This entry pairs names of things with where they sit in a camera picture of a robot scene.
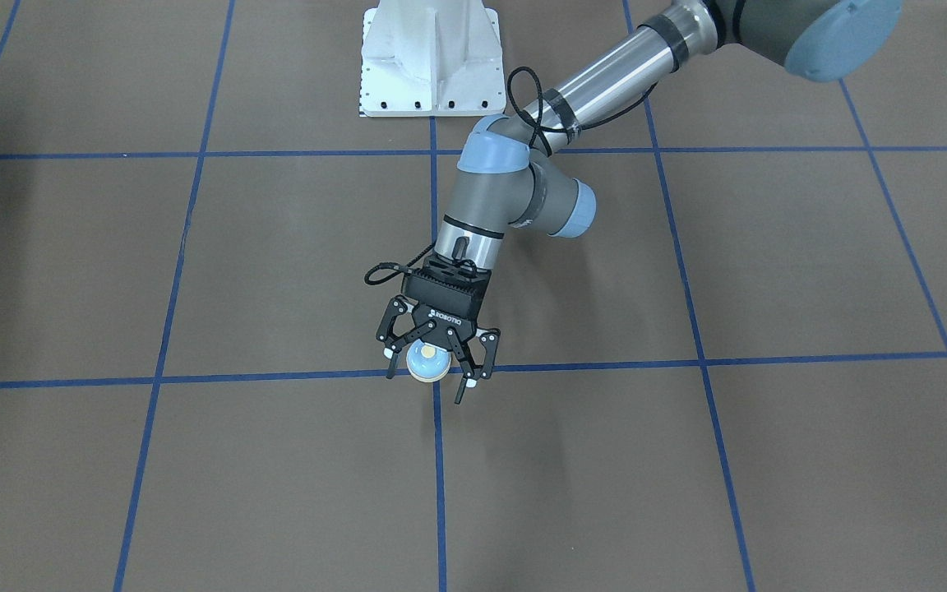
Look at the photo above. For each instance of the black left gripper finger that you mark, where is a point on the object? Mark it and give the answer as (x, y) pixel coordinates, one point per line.
(395, 344)
(473, 370)

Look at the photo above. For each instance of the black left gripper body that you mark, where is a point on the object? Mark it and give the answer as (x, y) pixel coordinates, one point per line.
(441, 316)

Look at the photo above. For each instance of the light blue call bell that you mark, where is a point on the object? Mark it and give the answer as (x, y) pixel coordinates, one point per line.
(427, 362)

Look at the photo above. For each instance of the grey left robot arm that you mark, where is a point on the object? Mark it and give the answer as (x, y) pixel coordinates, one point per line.
(505, 179)

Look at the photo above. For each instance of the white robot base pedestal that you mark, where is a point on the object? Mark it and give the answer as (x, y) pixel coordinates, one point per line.
(431, 59)

